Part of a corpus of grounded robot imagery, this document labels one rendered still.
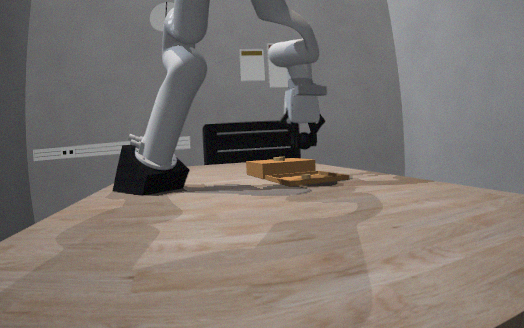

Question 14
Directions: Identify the black ball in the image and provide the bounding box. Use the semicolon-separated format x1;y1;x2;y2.
299;132;313;150

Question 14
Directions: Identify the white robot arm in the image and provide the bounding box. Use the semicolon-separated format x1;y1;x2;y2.
128;0;327;170

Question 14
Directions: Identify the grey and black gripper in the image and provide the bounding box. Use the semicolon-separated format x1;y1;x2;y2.
279;88;325;147

